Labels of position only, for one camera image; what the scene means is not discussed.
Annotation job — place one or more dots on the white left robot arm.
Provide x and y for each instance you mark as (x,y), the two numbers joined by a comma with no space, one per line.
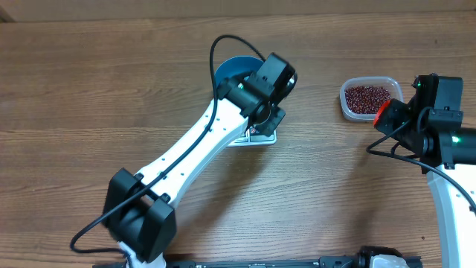
(142,204)

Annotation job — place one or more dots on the white digital kitchen scale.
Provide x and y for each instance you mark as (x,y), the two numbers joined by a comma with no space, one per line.
(252,137)

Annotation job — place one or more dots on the red beans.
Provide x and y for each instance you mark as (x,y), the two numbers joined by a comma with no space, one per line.
(365,99)

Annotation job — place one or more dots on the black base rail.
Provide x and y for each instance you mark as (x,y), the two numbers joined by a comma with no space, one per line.
(367,257)

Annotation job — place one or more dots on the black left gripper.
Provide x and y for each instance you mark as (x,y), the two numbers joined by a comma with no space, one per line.
(269,127)

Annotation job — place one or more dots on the blue metal bowl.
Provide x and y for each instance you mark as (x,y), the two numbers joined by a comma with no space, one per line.
(236,65)

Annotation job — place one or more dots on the orange measuring scoop blue handle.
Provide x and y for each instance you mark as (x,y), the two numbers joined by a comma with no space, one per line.
(382,108)

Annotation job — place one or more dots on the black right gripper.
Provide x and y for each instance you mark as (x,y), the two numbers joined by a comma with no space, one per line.
(391,116)

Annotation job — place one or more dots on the clear plastic container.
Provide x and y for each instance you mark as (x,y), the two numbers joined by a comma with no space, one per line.
(387,82)

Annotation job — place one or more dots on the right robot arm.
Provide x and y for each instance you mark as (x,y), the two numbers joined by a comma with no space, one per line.
(430,127)

